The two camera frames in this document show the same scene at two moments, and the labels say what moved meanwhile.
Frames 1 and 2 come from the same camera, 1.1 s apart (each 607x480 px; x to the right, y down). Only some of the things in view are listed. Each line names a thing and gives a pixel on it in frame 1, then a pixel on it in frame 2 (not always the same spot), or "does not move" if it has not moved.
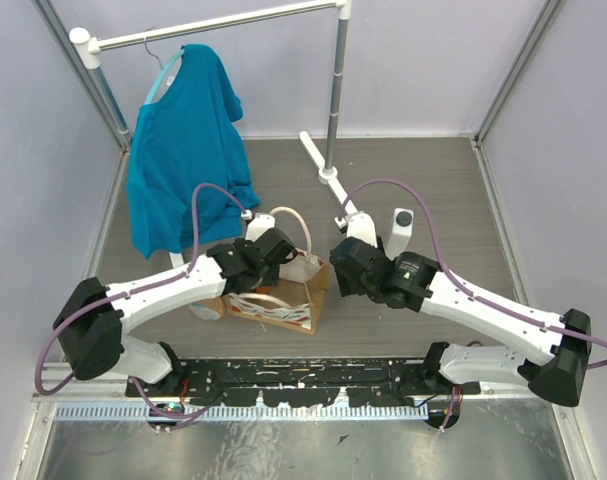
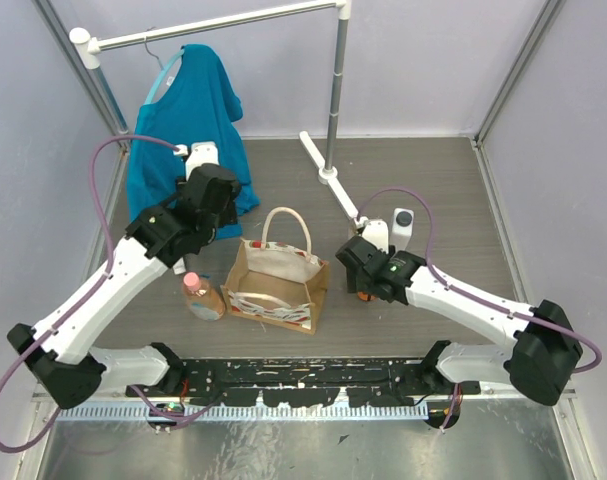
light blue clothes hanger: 162,72 does not move
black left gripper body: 265,272 → 228,212
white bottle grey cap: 402,231 does not move
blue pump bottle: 263,289 → 179,267
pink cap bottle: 209,309 does not move
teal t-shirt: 188,138 does not move
